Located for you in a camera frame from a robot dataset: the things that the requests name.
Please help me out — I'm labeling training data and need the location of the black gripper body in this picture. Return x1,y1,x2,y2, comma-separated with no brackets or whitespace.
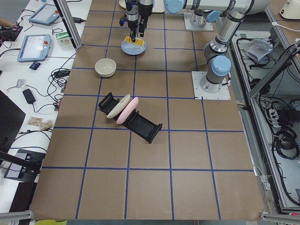
119,0,138,42
137,0,154,37

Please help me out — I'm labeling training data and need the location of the grilled bread piece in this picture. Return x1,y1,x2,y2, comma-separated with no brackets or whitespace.
134,39,145,47
124,36,132,43

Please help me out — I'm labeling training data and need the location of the light blue plate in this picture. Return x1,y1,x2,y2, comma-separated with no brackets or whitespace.
121,40,146,56

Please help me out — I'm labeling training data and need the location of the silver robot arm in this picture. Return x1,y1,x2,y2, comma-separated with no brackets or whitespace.
164,0,270,93
119,0,221,44

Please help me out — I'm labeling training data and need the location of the cream plate in rack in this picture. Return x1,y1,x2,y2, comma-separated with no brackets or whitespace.
107,94,130,119

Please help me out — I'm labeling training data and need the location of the pink plate in rack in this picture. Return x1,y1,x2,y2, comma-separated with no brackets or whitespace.
116,97,139,124

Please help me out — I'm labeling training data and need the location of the black plate rack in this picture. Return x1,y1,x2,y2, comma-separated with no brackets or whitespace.
98,93,162,143

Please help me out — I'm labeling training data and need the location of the white ceramic bowl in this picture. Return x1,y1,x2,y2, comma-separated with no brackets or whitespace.
95,58,116,78

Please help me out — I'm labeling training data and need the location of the green white small box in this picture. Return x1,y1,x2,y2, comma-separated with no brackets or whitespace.
55,32,71,46

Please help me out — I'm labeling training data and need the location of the blue teach pendant far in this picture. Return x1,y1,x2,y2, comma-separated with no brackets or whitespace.
29,4,60,25

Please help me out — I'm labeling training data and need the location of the blue teach pendant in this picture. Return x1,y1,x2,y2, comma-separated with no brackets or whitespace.
17,34,52,62
29,4,60,25

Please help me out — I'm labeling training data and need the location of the black power adapter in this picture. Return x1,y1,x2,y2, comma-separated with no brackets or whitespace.
54,69,70,79

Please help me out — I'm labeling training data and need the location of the blue teach pendant near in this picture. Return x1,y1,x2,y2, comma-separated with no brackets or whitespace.
17,34,52,62

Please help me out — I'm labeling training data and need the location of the black laptop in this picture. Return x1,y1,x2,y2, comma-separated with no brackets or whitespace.
0,91,25,153

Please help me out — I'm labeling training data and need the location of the aluminium frame post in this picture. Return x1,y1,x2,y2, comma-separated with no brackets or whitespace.
53,0,82,49

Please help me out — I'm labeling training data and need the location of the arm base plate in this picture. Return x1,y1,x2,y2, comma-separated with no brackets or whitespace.
192,71,231,100
183,13,214,31

